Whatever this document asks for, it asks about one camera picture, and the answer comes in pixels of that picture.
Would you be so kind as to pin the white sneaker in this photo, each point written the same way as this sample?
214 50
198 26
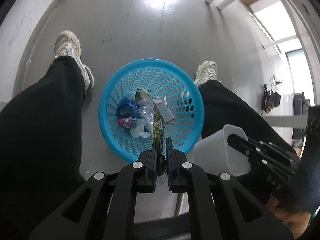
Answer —
67 44
205 72

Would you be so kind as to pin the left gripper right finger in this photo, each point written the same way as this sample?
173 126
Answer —
169 154

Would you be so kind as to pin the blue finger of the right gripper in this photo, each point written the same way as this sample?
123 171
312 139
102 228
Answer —
265 150

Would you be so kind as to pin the left white sneaker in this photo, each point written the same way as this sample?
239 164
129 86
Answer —
67 44

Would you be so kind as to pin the white tissue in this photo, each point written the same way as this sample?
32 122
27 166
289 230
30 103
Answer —
138 132

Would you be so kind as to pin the white plastic cup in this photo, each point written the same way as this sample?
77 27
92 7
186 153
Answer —
215 156

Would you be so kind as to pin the right white sneaker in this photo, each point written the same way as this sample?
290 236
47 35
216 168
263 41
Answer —
205 72

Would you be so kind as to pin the person's right hand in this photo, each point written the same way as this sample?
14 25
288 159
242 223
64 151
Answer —
297 222

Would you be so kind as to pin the brown yellow snack wrapper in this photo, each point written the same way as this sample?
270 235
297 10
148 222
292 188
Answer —
159 110

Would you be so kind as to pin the blue plastic trash basket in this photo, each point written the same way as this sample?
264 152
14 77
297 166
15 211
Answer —
159 78

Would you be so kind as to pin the blue plastic bag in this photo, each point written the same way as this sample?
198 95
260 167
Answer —
128 109

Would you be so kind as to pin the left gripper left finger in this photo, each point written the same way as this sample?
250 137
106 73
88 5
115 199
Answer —
153 167

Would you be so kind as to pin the red pink package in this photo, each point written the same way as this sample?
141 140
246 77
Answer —
128 123

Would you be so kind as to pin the clear crumpled plastic bag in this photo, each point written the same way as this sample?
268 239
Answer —
145 109

